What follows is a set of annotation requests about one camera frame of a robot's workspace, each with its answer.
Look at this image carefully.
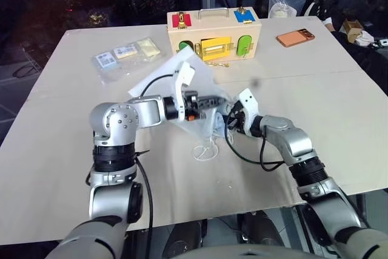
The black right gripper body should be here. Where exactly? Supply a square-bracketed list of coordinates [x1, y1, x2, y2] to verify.
[226, 102, 247, 134]

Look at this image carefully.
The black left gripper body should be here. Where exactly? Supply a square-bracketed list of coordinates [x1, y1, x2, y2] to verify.
[182, 89, 213, 121]

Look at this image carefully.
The light blue towel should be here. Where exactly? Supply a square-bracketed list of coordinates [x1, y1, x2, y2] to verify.
[212, 112, 228, 134]

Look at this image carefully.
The clear plastic bag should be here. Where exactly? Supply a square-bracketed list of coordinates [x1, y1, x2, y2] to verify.
[267, 0, 310, 19]
[127, 47, 235, 163]

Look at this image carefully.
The pale yellow plastic packet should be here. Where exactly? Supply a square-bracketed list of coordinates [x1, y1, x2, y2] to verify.
[135, 38, 161, 58]

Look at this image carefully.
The white label plastic packet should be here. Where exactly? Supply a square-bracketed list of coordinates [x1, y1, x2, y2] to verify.
[113, 44, 138, 60]

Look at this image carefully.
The blue label plastic packet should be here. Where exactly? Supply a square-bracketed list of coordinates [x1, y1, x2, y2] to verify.
[92, 52, 119, 73]

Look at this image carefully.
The orange smartphone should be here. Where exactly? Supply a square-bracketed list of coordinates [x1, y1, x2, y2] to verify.
[276, 28, 316, 49]

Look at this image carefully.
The grey robot torso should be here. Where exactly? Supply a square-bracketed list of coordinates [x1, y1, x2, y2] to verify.
[178, 244, 307, 259]

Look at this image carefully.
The person's dark trouser leg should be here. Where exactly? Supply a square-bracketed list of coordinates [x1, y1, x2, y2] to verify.
[323, 13, 388, 96]

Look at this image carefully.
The small open cardboard box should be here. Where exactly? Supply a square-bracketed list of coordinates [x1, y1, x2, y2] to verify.
[341, 18, 365, 43]

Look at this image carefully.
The crumpled white cloth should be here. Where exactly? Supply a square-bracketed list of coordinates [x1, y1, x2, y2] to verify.
[355, 30, 375, 47]

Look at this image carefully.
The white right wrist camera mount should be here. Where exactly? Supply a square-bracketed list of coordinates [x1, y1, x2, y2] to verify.
[232, 88, 260, 136]

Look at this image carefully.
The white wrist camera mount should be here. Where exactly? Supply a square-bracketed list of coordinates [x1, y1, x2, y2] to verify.
[232, 88, 260, 136]
[172, 61, 195, 122]

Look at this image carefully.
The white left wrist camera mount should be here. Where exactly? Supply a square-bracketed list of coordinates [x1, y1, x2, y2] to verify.
[172, 61, 195, 122]

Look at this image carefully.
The brass key chain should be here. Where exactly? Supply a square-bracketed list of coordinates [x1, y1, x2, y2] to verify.
[205, 60, 230, 69]

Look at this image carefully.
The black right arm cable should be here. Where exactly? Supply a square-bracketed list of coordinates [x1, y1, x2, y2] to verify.
[224, 110, 286, 172]

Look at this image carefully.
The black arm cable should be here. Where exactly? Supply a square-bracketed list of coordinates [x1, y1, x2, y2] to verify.
[224, 110, 286, 172]
[133, 72, 179, 230]

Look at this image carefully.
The wooden lock box with handle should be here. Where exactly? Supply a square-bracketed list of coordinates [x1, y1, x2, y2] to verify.
[166, 6, 263, 62]

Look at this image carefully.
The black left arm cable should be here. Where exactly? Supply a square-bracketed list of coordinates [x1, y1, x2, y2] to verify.
[133, 72, 179, 230]

